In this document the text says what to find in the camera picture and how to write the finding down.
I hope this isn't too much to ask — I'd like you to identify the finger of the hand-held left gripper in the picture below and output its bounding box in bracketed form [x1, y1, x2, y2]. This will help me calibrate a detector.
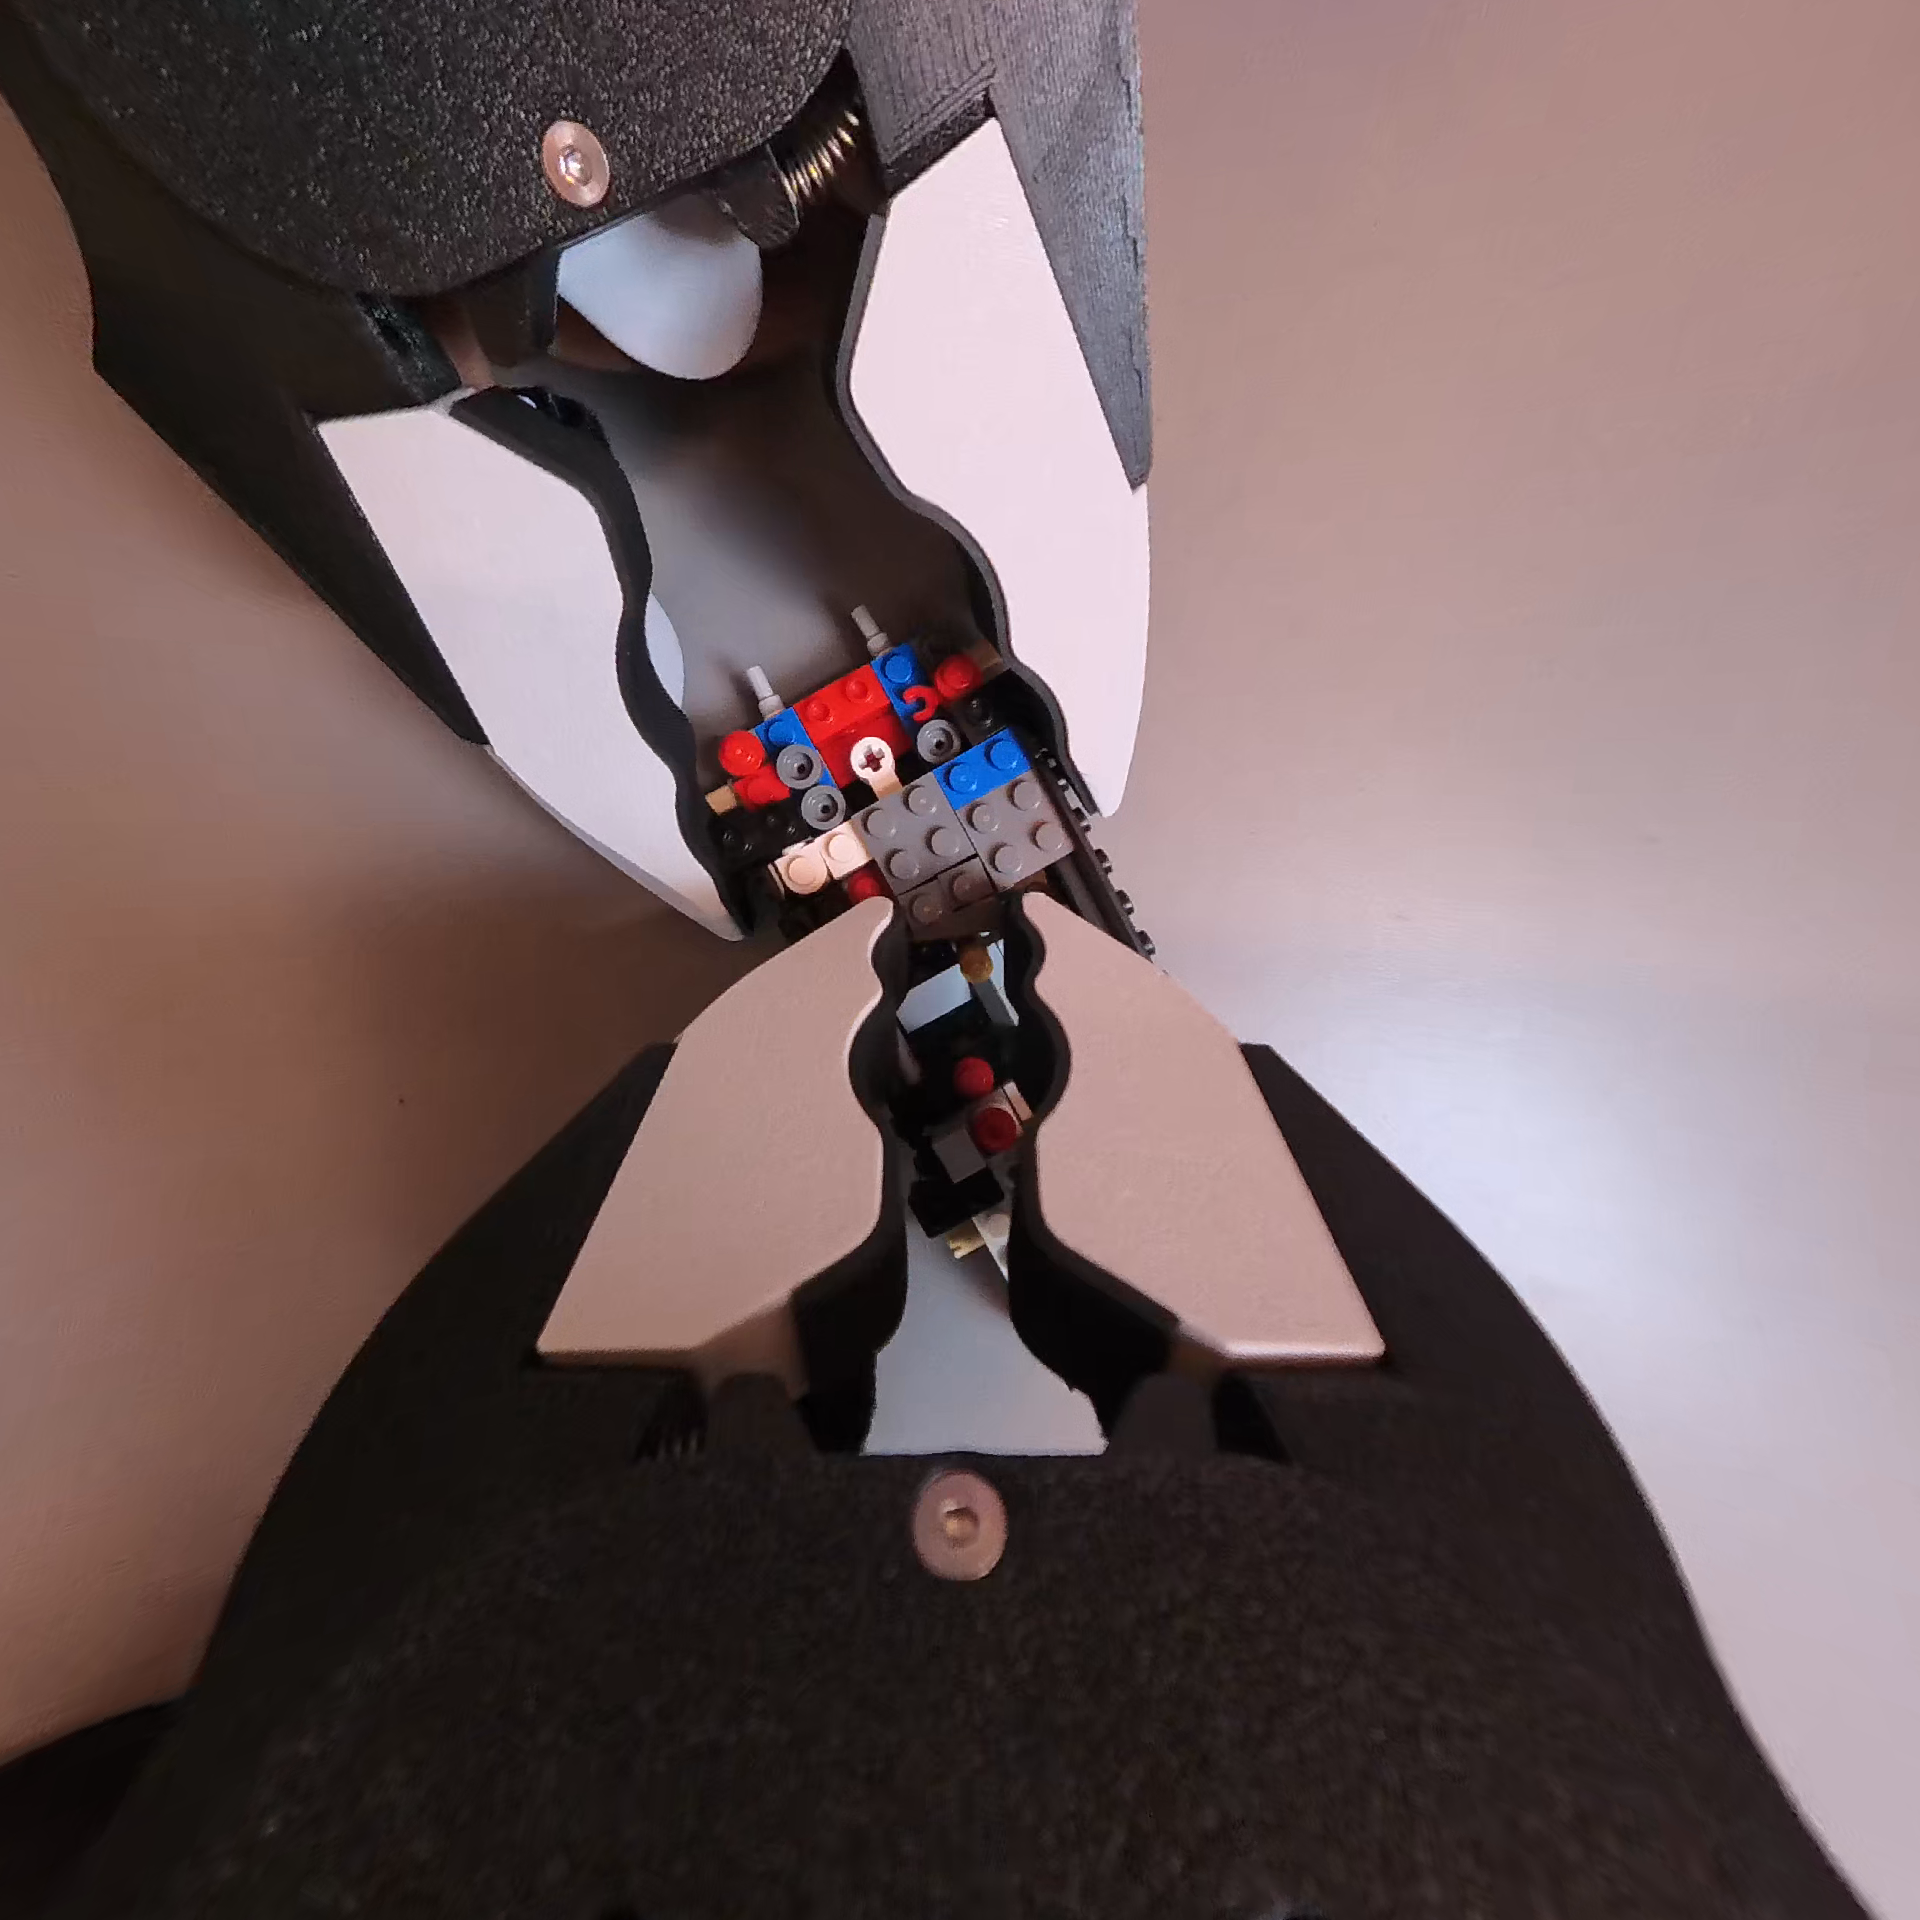
[834, 116, 1155, 827]
[317, 393, 757, 947]

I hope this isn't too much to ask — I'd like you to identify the partly built lego car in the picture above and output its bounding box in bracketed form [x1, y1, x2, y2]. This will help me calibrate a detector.
[705, 602, 1129, 1269]

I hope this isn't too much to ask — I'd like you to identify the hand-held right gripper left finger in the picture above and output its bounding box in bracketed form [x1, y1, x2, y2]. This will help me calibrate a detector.
[538, 900, 907, 1420]

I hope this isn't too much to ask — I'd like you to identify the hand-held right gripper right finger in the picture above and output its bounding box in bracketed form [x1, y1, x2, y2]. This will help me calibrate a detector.
[1004, 900, 1386, 1424]

